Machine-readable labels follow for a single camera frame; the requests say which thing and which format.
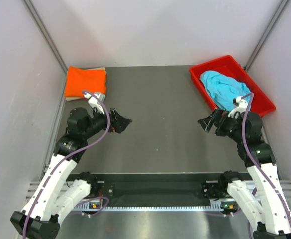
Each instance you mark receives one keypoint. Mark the red plastic bin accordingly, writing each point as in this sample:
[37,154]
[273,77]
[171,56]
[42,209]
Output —
[228,66]

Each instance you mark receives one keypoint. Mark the aluminium frame rail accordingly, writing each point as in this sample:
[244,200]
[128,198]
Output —
[286,188]

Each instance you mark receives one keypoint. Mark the grey slotted cable duct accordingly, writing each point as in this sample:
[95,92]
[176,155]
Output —
[212,207]

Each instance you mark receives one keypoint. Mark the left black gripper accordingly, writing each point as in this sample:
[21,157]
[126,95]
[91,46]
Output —
[118,123]

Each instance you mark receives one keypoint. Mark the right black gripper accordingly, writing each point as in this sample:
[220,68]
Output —
[221,117]

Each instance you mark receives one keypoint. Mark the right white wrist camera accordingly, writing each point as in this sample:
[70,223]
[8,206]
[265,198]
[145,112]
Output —
[241,105]

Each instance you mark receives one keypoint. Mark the blue t shirt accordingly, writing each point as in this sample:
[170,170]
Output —
[223,89]

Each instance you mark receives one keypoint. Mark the orange t shirt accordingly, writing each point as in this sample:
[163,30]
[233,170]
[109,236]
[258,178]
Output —
[85,83]

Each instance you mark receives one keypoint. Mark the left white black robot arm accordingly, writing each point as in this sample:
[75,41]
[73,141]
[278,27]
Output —
[42,216]

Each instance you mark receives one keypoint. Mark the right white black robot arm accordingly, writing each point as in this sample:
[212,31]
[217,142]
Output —
[267,211]

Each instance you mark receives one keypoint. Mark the folded beige t shirt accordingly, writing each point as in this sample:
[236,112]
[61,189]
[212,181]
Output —
[90,84]

